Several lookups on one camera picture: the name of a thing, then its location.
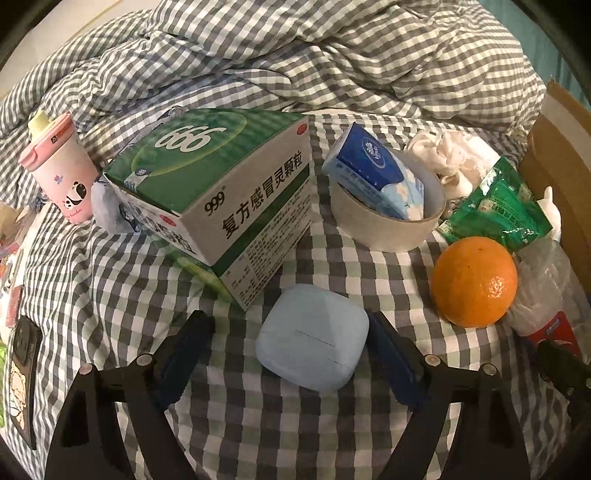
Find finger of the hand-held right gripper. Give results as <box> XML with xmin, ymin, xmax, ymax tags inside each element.
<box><xmin>536</xmin><ymin>339</ymin><xmax>591</xmax><ymax>416</ymax></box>

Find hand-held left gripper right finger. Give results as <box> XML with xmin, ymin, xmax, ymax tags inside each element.
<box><xmin>367</xmin><ymin>310</ymin><xmax>527</xmax><ymax>480</ymax></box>

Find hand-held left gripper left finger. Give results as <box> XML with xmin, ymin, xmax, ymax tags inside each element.
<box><xmin>44</xmin><ymin>309</ymin><xmax>218</xmax><ymax>480</ymax></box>

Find clear plastic bag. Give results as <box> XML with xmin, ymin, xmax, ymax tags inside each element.
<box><xmin>508</xmin><ymin>237</ymin><xmax>587</xmax><ymax>358</ymax></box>

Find pale blue earbud case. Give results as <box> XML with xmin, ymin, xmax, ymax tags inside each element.
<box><xmin>255</xmin><ymin>284</ymin><xmax>370</xmax><ymax>393</ymax></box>

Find orange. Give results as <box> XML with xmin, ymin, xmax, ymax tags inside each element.
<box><xmin>431</xmin><ymin>236</ymin><xmax>519</xmax><ymax>328</ymax></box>

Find beige tape roll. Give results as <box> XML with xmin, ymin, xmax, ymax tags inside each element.
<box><xmin>329</xmin><ymin>150</ymin><xmax>446</xmax><ymax>252</ymax></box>

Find green medicine box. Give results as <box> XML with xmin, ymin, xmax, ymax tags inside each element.
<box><xmin>102</xmin><ymin>108</ymin><xmax>311</xmax><ymax>311</ymax></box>

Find blue tissue pack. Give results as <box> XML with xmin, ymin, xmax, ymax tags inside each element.
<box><xmin>322</xmin><ymin>122</ymin><xmax>426</xmax><ymax>220</ymax></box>

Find cardboard box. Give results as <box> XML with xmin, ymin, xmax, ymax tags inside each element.
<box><xmin>519</xmin><ymin>80</ymin><xmax>591</xmax><ymax>296</ymax></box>

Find grey checkered bed sheet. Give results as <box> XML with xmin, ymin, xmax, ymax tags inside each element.
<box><xmin>0</xmin><ymin>111</ymin><xmax>583</xmax><ymax>480</ymax></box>

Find black cartoon phone case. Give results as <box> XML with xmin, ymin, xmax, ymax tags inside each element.
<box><xmin>9</xmin><ymin>316</ymin><xmax>43</xmax><ymax>450</ymax></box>

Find pale blue plastic wrapper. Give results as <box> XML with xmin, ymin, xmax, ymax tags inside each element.
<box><xmin>91</xmin><ymin>178</ymin><xmax>134</xmax><ymax>236</ymax></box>

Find green sachet packets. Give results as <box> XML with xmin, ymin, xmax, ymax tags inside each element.
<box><xmin>438</xmin><ymin>157</ymin><xmax>552</xmax><ymax>252</ymax></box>

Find pink panda cup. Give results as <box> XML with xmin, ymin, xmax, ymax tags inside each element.
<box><xmin>18</xmin><ymin>111</ymin><xmax>100</xmax><ymax>224</ymax></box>

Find crumpled white tissue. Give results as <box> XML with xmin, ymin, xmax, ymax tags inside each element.
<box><xmin>406</xmin><ymin>129</ymin><xmax>502</xmax><ymax>195</ymax></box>

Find grey checkered duvet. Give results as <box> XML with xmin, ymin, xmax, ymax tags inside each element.
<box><xmin>0</xmin><ymin>0</ymin><xmax>548</xmax><ymax>153</ymax></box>

